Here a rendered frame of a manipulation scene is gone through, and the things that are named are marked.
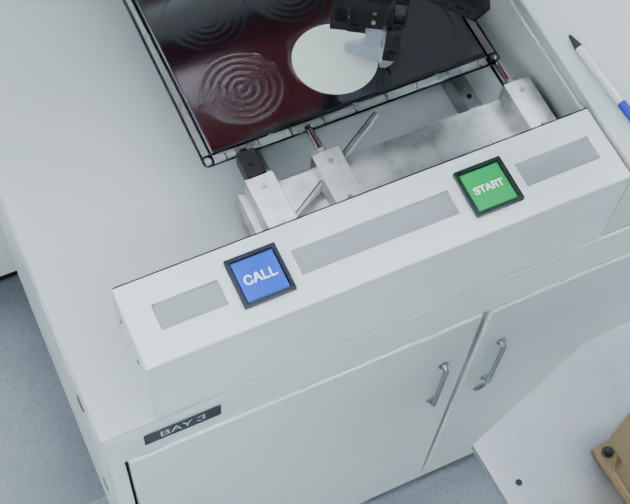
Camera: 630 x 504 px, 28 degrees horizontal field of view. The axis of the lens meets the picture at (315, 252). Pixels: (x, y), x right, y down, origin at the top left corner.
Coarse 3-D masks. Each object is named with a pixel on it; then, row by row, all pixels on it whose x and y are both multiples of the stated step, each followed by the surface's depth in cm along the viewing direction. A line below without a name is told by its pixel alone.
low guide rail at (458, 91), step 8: (456, 80) 151; (464, 80) 151; (448, 88) 152; (456, 88) 150; (464, 88) 150; (472, 88) 150; (448, 96) 153; (456, 96) 151; (464, 96) 150; (472, 96) 150; (456, 104) 152; (464, 104) 149; (472, 104) 149; (480, 104) 149
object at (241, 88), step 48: (144, 0) 148; (192, 0) 148; (240, 0) 148; (288, 0) 149; (192, 48) 145; (240, 48) 145; (288, 48) 146; (432, 48) 147; (480, 48) 147; (192, 96) 142; (240, 96) 142; (288, 96) 142; (336, 96) 143
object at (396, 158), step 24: (456, 120) 144; (480, 120) 145; (504, 120) 145; (384, 144) 142; (408, 144) 143; (432, 144) 143; (456, 144) 143; (480, 144) 143; (360, 168) 141; (384, 168) 141; (408, 168) 141; (288, 192) 139
